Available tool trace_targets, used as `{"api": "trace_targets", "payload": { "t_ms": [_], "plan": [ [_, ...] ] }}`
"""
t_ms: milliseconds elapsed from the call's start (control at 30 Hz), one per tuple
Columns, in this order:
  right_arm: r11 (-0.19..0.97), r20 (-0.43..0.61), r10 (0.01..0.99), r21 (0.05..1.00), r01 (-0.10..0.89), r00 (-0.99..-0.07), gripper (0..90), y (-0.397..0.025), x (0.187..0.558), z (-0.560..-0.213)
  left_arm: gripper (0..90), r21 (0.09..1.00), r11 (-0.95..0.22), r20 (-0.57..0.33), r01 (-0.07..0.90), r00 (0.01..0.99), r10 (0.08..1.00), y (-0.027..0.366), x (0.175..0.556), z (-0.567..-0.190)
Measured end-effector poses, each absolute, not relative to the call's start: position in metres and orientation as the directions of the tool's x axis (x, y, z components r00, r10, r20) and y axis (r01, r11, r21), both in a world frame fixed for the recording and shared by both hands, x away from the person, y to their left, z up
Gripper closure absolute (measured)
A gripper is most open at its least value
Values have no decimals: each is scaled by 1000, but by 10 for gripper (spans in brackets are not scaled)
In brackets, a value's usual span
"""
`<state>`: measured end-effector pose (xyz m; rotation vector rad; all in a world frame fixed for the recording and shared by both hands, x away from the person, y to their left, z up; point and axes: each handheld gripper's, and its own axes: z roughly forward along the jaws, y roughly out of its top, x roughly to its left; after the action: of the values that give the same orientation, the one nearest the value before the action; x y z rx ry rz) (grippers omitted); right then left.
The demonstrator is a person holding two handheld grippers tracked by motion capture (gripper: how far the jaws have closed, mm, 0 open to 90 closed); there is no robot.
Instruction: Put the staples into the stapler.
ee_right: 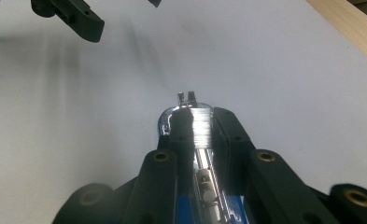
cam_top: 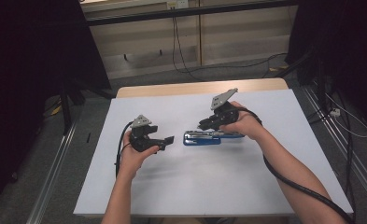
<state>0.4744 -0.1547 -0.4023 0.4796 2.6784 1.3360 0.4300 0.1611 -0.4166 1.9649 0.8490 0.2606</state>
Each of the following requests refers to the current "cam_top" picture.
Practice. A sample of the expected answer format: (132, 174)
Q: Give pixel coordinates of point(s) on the aluminium floor rail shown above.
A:
(343, 146)
(52, 177)

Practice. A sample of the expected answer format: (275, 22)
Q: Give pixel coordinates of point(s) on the person's left hand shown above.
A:
(134, 158)

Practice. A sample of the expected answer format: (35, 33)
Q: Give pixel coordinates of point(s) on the white wall socket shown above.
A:
(177, 3)

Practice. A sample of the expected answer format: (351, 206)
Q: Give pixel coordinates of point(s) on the blue stapler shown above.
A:
(203, 139)

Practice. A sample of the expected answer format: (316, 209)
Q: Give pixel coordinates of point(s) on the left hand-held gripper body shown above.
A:
(142, 138)

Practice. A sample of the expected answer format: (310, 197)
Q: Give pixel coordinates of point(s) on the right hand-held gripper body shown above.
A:
(223, 110)

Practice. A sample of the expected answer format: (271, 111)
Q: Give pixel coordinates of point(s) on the person's right hand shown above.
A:
(246, 124)

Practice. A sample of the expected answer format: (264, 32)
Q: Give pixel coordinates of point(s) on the black stand leg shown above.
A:
(66, 105)

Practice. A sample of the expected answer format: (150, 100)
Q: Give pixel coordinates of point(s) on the white power strip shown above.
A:
(335, 112)

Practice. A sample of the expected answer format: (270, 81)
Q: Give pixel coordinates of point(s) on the light wooden cabinet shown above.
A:
(240, 40)

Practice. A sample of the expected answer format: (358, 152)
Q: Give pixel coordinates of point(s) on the black curtain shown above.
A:
(31, 62)
(343, 46)

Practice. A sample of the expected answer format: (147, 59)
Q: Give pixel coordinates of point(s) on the black horizontal bar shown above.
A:
(187, 12)

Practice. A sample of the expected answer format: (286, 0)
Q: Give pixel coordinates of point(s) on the wooden table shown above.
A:
(172, 89)

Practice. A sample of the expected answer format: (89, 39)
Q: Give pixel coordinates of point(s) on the small black floor object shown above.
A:
(88, 137)

